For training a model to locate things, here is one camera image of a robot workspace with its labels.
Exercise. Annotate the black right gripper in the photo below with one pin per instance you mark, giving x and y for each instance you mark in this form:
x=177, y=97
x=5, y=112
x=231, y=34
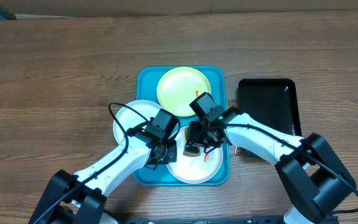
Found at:
x=196, y=140

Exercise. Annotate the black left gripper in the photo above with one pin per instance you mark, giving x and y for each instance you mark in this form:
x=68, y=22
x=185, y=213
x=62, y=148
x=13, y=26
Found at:
x=171, y=157

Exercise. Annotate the green yellow sponge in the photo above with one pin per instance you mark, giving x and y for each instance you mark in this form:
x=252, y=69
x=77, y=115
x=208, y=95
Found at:
x=191, y=151

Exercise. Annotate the white plate with red stain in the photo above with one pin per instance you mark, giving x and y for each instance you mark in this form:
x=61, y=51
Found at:
x=200, y=169

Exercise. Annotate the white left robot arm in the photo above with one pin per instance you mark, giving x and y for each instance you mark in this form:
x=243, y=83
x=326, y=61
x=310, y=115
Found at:
x=81, y=197

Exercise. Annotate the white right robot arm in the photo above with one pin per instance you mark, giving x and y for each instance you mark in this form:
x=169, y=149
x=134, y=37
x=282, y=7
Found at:
x=315, y=179

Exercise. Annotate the black water tray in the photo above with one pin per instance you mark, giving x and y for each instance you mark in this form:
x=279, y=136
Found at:
x=272, y=102

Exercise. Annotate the blue plastic tray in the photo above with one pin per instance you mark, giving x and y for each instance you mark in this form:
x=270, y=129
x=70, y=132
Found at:
x=147, y=82

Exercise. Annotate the yellow-green plate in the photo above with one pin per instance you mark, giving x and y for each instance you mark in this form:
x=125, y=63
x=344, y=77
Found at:
x=178, y=87

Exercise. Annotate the black rail at table edge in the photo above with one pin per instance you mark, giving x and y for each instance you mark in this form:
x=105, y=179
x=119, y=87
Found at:
x=275, y=219

